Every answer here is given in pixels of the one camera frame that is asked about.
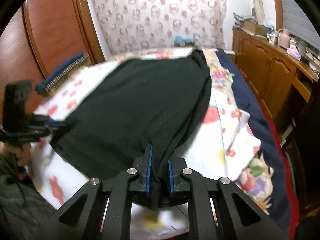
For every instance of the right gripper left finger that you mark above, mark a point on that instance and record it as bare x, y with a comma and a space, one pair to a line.
144, 166

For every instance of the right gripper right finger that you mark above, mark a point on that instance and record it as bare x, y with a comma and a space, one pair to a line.
178, 186

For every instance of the black printed t-shirt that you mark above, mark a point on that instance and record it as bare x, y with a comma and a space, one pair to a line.
156, 102

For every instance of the grey left sleeve forearm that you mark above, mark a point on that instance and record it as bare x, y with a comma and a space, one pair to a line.
23, 209

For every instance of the person's left hand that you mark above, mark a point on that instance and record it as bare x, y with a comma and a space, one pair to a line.
22, 153

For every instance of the patterned dark pillow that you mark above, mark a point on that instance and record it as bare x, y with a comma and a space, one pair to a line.
67, 76

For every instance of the floral bed sheet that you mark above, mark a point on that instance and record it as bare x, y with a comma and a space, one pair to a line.
228, 141

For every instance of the navy blue folded blanket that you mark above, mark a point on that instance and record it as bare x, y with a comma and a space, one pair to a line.
60, 73

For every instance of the navy blue bed cover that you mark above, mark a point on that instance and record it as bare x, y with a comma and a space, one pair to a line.
280, 210

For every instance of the wooden louvered wardrobe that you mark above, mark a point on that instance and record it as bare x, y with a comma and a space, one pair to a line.
44, 33

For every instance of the wooden side cabinet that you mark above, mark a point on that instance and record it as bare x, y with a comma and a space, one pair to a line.
270, 72

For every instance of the circle patterned curtain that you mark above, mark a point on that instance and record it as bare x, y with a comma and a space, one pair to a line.
129, 25

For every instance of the cardboard box on cabinet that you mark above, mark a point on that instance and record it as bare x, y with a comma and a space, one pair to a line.
255, 28

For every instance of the pink kettle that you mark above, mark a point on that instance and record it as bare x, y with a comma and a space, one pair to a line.
284, 38

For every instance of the grey window blind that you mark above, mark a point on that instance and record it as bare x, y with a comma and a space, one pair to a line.
299, 25

